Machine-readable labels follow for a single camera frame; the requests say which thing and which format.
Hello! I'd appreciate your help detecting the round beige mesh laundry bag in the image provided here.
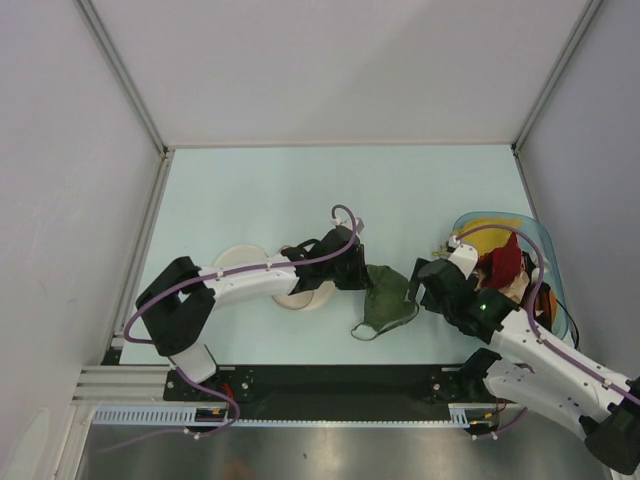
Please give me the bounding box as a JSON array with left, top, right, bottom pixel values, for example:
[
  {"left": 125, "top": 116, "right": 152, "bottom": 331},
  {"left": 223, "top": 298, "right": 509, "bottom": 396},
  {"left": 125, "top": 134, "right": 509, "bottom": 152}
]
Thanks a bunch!
[{"left": 207, "top": 245, "right": 336, "bottom": 312}]

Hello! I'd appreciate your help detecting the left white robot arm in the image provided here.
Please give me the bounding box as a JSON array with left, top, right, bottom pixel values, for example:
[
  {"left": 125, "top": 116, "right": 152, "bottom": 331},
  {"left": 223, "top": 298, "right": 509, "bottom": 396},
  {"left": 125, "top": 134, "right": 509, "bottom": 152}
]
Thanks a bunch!
[{"left": 136, "top": 226, "right": 372, "bottom": 400}]

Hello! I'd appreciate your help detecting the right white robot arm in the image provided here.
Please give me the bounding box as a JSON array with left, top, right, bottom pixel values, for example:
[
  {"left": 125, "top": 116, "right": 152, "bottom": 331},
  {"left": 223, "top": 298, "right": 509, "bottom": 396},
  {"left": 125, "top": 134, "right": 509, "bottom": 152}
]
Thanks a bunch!
[{"left": 408, "top": 258, "right": 639, "bottom": 475}]

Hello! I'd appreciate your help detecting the red lace garment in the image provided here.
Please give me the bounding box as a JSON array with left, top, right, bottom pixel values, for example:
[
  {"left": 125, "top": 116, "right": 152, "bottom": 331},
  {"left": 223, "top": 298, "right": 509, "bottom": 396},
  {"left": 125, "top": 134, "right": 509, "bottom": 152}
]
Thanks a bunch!
[{"left": 476, "top": 233, "right": 522, "bottom": 289}]

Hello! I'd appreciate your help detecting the yellow garment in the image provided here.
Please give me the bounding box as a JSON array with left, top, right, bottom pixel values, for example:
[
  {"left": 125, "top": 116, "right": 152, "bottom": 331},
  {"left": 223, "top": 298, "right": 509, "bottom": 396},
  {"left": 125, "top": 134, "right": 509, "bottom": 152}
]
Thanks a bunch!
[{"left": 455, "top": 217, "right": 521, "bottom": 256}]

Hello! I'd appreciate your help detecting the orange black garment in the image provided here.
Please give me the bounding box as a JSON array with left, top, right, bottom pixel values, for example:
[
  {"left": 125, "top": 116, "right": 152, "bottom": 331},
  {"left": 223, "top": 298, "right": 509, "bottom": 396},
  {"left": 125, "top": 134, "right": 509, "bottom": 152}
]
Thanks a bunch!
[{"left": 534, "top": 283, "right": 558, "bottom": 330}]

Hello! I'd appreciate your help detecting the translucent blue plastic basket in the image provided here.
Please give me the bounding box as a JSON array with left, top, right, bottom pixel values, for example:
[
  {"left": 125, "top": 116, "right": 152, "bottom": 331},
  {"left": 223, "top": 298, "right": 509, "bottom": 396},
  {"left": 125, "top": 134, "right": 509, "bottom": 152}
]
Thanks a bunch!
[{"left": 452, "top": 211, "right": 571, "bottom": 339}]

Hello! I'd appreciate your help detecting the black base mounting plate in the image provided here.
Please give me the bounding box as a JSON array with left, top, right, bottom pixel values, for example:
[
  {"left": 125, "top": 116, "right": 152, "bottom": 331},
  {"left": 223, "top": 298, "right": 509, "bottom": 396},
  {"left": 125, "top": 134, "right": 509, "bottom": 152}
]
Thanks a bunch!
[{"left": 164, "top": 363, "right": 521, "bottom": 422}]

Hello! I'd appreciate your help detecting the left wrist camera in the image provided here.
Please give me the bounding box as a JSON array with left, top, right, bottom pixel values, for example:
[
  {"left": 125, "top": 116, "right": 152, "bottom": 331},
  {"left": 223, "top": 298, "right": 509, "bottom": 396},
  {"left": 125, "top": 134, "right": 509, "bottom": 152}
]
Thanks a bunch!
[{"left": 331, "top": 216, "right": 364, "bottom": 235}]

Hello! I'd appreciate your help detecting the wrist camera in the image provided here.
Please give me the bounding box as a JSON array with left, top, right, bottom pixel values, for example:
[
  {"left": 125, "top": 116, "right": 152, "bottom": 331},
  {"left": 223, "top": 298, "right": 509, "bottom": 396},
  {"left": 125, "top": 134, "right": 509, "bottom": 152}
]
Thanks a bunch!
[
  {"left": 331, "top": 216, "right": 364, "bottom": 235},
  {"left": 447, "top": 235, "right": 479, "bottom": 279}
]

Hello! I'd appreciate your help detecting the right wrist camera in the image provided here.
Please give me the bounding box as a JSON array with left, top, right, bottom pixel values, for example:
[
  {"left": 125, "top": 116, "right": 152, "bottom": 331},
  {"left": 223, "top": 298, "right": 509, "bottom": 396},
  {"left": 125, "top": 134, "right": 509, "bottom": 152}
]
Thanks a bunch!
[{"left": 447, "top": 235, "right": 479, "bottom": 279}]

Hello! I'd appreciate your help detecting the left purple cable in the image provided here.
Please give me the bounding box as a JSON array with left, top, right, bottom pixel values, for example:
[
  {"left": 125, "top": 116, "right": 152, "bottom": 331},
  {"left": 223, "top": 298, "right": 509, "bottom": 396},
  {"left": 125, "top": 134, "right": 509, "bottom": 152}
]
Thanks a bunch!
[{"left": 123, "top": 203, "right": 361, "bottom": 454}]

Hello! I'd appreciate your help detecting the purple cable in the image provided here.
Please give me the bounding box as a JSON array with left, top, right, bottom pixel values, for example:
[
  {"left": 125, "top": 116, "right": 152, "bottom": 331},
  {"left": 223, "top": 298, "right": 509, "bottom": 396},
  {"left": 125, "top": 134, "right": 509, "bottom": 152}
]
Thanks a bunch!
[
  {"left": 449, "top": 224, "right": 640, "bottom": 441},
  {"left": 123, "top": 203, "right": 361, "bottom": 454}
]

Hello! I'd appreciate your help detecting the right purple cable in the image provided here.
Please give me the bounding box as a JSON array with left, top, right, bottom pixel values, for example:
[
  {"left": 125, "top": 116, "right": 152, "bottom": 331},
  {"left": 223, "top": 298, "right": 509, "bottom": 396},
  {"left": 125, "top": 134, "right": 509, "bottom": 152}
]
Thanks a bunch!
[{"left": 449, "top": 224, "right": 640, "bottom": 441}]

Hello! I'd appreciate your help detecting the white slotted cable duct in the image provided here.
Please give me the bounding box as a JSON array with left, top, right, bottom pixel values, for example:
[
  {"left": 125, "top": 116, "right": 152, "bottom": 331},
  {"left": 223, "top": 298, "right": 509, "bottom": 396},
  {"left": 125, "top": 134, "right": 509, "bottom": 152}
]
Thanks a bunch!
[{"left": 92, "top": 406, "right": 498, "bottom": 431}]

